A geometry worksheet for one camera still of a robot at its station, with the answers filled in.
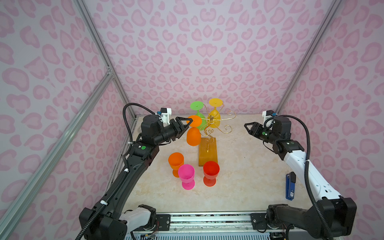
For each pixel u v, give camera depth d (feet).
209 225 2.40
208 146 3.05
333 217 1.25
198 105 2.63
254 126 2.31
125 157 1.63
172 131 1.99
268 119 2.20
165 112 2.13
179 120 2.03
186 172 2.60
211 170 2.60
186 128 1.96
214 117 2.44
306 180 1.41
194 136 2.56
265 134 2.19
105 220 1.21
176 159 2.60
